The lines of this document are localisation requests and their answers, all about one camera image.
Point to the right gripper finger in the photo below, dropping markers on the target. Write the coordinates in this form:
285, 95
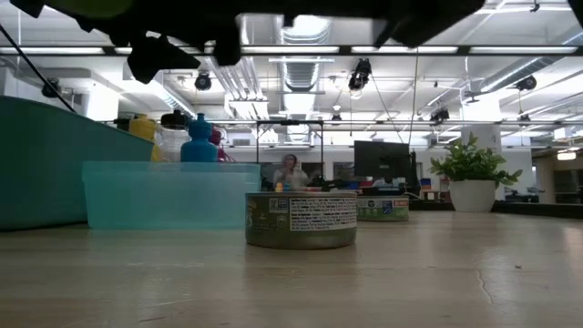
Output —
29, 7

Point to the yellow mustard bottle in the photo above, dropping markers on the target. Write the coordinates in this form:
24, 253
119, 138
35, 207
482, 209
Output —
145, 130

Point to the clear bottle black cap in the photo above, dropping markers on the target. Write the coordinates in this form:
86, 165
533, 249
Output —
175, 136

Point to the blue plastic bottle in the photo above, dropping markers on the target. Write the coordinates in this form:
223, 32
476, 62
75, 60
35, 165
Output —
199, 146

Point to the silver tin can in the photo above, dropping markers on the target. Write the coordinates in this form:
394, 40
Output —
382, 208
300, 221

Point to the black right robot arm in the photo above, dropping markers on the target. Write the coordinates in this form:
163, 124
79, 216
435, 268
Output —
410, 18

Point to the black ceiling track light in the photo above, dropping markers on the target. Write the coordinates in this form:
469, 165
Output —
360, 73
439, 115
50, 89
202, 82
526, 83

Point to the translucent teal bin lid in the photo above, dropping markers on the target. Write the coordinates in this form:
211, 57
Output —
168, 196

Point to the teal plastic bin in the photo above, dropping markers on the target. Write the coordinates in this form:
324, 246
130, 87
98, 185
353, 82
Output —
41, 173

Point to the person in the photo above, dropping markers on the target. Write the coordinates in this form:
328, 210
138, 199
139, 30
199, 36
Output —
290, 171

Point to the small yellow background bottle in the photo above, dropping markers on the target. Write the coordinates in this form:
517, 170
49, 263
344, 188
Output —
279, 187

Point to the black monitor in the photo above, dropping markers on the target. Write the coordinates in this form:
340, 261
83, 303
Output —
380, 159

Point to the small green potted plant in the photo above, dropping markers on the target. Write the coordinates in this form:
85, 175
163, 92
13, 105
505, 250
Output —
471, 182

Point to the white pillar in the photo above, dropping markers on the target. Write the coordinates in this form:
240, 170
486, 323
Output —
489, 136

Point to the long black frame crossbar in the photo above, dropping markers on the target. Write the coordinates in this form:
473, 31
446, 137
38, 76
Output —
537, 210

